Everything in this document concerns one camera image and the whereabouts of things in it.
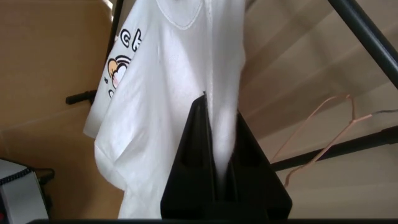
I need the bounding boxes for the white curtain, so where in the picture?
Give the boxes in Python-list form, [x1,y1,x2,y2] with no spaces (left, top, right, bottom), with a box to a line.
[238,0,398,218]

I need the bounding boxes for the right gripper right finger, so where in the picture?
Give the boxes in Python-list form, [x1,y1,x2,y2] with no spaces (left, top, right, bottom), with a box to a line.
[223,110,293,219]

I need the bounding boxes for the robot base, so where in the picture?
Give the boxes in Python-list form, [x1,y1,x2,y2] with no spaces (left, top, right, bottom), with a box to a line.
[0,158,56,224]

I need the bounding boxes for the pink clothes hanger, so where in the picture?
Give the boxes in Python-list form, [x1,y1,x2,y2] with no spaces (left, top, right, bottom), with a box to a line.
[270,95,398,187]

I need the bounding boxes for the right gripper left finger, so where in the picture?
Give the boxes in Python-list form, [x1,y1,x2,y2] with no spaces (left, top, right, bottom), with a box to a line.
[160,93,219,219]

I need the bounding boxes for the black clothes rack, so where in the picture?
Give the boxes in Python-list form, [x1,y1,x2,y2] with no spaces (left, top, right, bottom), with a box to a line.
[65,0,398,172]

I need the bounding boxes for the white printed t-shirt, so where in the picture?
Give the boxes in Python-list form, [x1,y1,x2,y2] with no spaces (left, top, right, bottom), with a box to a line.
[83,0,246,219]

